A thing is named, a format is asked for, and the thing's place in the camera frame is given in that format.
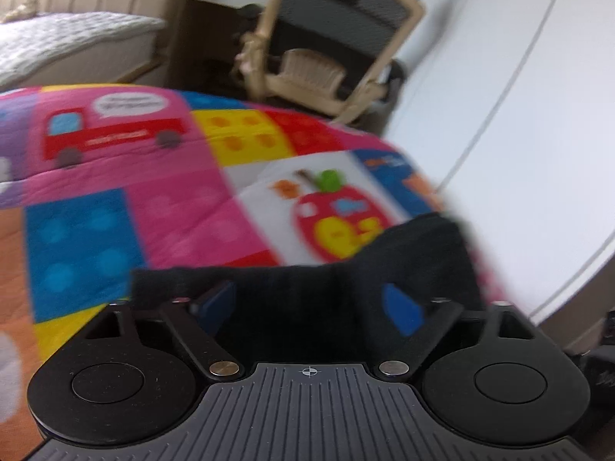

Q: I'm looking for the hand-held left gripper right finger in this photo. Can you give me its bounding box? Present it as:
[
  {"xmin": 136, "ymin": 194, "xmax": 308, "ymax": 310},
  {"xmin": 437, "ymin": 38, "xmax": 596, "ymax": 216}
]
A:
[{"xmin": 377, "ymin": 284, "xmax": 535, "ymax": 378}]

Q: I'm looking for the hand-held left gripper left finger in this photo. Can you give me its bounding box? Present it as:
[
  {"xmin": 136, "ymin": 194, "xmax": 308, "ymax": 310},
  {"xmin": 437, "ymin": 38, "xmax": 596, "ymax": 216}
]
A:
[{"xmin": 89, "ymin": 280, "xmax": 242, "ymax": 379}]

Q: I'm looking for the black garment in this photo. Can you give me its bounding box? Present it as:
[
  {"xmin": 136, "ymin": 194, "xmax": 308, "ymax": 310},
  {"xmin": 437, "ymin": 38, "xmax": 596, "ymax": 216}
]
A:
[{"xmin": 131, "ymin": 214, "xmax": 486, "ymax": 342}]

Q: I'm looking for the colourful cartoon play mat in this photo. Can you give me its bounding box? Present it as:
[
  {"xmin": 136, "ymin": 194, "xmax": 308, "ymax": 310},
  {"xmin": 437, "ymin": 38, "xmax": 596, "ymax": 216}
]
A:
[{"xmin": 0, "ymin": 84, "xmax": 510, "ymax": 443}]

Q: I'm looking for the beige mesh office chair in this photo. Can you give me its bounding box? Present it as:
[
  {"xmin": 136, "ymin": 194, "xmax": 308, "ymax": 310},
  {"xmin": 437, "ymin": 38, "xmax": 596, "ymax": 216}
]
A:
[{"xmin": 231, "ymin": 0, "xmax": 428, "ymax": 126}]

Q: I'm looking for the white quilted mattress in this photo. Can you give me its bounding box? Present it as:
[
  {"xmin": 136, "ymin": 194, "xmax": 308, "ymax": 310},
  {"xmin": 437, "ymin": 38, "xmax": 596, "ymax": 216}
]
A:
[{"xmin": 0, "ymin": 12, "xmax": 166, "ymax": 92}]

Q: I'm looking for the small beige toy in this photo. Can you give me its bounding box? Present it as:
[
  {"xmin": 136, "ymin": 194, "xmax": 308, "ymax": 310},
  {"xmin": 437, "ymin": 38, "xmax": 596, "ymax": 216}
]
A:
[{"xmin": 0, "ymin": 0, "xmax": 39, "ymax": 24}]

